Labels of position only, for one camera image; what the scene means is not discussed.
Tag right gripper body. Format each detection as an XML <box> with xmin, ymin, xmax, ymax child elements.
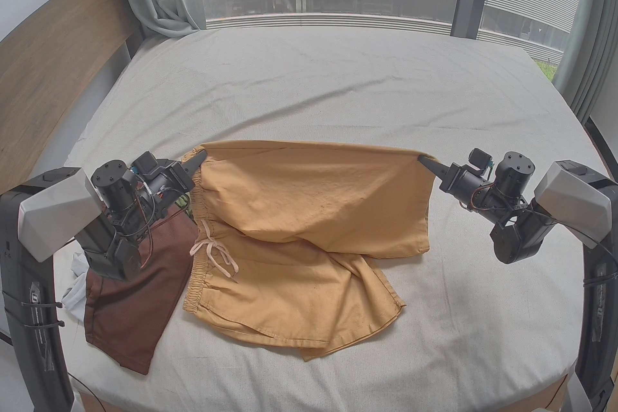
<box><xmin>440</xmin><ymin>162</ymin><xmax>493</xmax><ymax>211</ymax></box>

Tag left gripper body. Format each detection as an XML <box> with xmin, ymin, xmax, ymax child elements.
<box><xmin>146</xmin><ymin>162</ymin><xmax>197</xmax><ymax>209</ymax></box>

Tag yellow shorts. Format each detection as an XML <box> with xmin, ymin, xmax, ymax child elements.
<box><xmin>183</xmin><ymin>140</ymin><xmax>434</xmax><ymax>361</ymax></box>

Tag bed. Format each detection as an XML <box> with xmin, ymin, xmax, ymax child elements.
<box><xmin>0</xmin><ymin>0</ymin><xmax>606</xmax><ymax>412</ymax></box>

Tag brown garment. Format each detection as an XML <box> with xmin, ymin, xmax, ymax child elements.
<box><xmin>83</xmin><ymin>212</ymin><xmax>200</xmax><ymax>375</ymax></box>

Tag white garment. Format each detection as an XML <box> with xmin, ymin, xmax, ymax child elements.
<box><xmin>62</xmin><ymin>250</ymin><xmax>90</xmax><ymax>323</ymax></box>

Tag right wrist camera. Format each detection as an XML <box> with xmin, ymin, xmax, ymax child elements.
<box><xmin>467</xmin><ymin>148</ymin><xmax>494</xmax><ymax>177</ymax></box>

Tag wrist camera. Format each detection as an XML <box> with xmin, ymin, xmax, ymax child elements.
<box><xmin>131</xmin><ymin>152</ymin><xmax>168</xmax><ymax>177</ymax></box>
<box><xmin>467</xmin><ymin>148</ymin><xmax>494</xmax><ymax>177</ymax></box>

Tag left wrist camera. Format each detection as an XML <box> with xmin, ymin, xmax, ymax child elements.
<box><xmin>131</xmin><ymin>152</ymin><xmax>168</xmax><ymax>177</ymax></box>

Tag black cable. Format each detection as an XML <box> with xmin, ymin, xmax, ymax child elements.
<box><xmin>68</xmin><ymin>371</ymin><xmax>110</xmax><ymax>412</ymax></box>

